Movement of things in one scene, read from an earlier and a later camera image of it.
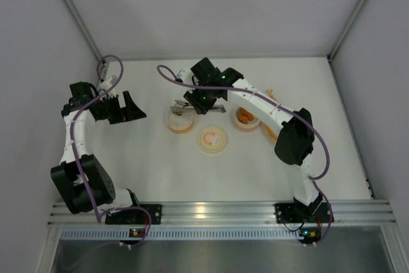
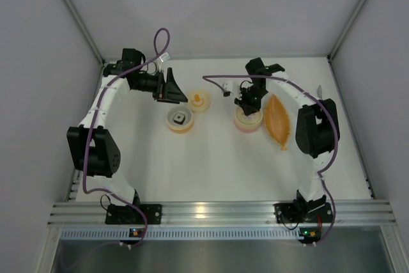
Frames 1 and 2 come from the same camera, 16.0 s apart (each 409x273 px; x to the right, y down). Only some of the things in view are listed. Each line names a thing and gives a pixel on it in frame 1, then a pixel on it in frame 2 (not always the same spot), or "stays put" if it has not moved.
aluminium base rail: (353, 220) stays put
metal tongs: (179, 105) -> (319, 91)
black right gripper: (198, 104) -> (248, 103)
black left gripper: (115, 110) -> (160, 87)
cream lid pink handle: (211, 140) -> (252, 121)
